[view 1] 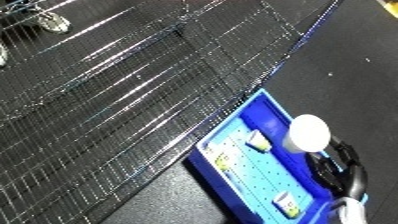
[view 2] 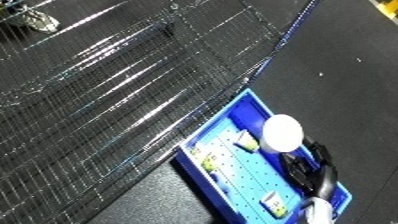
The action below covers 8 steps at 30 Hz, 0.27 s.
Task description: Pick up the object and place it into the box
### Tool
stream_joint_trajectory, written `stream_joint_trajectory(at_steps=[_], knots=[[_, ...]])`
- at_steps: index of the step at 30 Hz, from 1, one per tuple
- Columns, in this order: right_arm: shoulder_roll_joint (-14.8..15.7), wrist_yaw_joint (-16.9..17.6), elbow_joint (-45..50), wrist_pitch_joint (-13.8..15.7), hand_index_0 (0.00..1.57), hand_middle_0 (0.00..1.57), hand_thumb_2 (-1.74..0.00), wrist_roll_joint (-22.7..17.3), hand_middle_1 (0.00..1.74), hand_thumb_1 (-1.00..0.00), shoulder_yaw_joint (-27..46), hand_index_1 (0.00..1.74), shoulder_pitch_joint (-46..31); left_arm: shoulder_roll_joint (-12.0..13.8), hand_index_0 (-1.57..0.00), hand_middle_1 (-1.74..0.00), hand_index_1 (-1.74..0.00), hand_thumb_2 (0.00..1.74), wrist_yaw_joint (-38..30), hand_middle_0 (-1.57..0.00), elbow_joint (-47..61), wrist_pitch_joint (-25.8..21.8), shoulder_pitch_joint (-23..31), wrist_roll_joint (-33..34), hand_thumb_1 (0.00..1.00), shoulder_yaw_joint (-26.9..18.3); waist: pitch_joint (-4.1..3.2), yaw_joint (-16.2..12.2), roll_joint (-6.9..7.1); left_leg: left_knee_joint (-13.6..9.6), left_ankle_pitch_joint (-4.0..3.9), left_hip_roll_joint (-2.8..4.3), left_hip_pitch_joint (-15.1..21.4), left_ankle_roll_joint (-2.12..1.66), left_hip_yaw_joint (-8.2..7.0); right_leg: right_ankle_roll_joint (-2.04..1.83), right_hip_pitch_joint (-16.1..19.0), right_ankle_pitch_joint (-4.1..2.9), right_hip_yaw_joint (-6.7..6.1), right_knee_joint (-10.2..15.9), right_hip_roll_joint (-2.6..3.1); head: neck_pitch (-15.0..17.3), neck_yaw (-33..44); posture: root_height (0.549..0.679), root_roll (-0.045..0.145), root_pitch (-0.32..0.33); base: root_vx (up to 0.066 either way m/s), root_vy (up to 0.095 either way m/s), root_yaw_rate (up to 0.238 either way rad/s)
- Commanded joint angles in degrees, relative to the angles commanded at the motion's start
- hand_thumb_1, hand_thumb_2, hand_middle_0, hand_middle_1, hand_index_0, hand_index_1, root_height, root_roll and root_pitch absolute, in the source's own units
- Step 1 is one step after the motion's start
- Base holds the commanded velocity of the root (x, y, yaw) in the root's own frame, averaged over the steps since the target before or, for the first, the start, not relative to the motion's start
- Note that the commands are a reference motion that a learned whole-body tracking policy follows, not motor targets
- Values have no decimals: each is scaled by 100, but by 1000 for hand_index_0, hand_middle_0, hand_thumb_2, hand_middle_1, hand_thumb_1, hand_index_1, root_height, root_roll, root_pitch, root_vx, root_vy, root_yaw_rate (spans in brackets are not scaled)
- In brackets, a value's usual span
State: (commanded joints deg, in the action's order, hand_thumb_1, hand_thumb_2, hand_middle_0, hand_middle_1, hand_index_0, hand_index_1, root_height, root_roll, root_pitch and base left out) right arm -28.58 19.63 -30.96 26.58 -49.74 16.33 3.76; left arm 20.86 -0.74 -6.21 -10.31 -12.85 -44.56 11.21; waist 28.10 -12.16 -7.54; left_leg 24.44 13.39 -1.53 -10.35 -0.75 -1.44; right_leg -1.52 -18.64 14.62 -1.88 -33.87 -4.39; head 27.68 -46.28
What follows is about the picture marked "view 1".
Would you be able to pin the pale right robot arm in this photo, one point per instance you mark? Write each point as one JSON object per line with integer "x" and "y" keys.
{"x": 349, "y": 211}

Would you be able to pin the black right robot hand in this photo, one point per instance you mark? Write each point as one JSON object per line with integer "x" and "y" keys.
{"x": 343, "y": 173}

